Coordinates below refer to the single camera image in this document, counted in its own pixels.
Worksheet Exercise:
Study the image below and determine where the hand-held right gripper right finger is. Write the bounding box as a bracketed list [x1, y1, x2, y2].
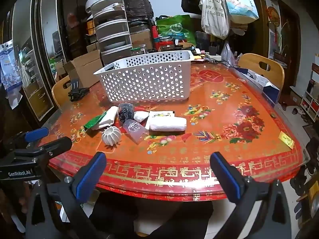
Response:
[210, 151, 292, 239]

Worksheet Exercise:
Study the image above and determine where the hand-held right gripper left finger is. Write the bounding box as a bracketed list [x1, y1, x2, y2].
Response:
[25, 151, 107, 239]

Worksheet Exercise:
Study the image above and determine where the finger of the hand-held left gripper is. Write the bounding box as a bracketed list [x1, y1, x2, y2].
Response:
[15, 137, 73, 158]
[7, 127, 49, 150]

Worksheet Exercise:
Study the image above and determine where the green foil packet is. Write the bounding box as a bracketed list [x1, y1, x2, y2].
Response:
[83, 112, 107, 130]

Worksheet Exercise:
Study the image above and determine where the white ribbed ball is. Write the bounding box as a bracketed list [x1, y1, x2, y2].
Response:
[101, 126, 122, 146]

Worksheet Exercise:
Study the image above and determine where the white cloth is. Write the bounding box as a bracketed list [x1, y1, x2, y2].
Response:
[91, 106, 119, 130]

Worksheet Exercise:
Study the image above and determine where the clear plastic pouch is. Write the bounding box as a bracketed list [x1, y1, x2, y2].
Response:
[123, 119, 148, 144]

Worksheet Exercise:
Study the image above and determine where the black knit item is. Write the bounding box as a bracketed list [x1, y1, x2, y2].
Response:
[118, 103, 135, 123]

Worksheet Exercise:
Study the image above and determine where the small white packet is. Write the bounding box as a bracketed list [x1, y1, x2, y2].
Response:
[134, 111, 149, 123]

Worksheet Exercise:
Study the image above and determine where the white towel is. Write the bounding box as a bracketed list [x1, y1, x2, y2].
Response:
[145, 117, 187, 131]

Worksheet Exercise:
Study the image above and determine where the white printed packet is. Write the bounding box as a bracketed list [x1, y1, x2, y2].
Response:
[149, 111, 176, 118]

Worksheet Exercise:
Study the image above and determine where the white perforated plastic basket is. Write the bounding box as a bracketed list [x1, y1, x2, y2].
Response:
[93, 50, 195, 103]

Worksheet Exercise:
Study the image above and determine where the wooden chair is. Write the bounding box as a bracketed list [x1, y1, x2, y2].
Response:
[51, 75, 73, 107]
[238, 53, 285, 90]

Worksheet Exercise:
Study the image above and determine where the black clamp tool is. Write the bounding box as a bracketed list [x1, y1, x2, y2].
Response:
[68, 79, 91, 102]

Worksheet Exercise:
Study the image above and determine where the blue printed plastic bag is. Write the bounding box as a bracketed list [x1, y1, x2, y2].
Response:
[0, 40, 23, 109]

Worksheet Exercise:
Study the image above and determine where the yellow card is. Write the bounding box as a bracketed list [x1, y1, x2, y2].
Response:
[278, 132, 295, 149]

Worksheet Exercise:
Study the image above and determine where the dark mirrored wardrobe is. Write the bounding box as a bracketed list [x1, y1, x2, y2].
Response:
[5, 0, 93, 127]

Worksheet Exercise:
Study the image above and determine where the large cardboard box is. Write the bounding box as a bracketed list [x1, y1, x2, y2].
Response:
[63, 50, 103, 88]

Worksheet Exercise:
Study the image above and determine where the blue white box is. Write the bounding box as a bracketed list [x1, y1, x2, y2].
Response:
[243, 68, 281, 107]

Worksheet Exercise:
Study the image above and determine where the shelf of boxes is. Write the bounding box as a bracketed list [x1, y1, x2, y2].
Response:
[299, 62, 319, 122]

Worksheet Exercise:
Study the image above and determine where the white power strip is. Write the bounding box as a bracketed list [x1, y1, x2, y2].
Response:
[204, 52, 222, 61]

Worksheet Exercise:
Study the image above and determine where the stacked tiered food cover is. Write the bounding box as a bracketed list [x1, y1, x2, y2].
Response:
[90, 0, 133, 65]

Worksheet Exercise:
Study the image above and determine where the glass jar with red lid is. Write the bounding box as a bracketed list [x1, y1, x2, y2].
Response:
[159, 36, 175, 51]

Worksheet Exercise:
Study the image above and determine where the dark wooden door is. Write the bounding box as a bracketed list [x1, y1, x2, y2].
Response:
[262, 0, 303, 105]

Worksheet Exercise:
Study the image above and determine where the green shopping bag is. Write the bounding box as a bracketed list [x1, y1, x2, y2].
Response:
[156, 15, 197, 44]

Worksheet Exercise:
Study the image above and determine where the black plastic wrapped bundle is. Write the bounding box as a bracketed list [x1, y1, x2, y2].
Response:
[122, 0, 154, 20]

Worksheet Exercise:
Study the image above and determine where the beige tote bag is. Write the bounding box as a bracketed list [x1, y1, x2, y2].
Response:
[201, 0, 230, 40]

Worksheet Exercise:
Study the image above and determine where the blue printed tote bag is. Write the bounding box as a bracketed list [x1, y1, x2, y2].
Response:
[221, 0, 260, 24]

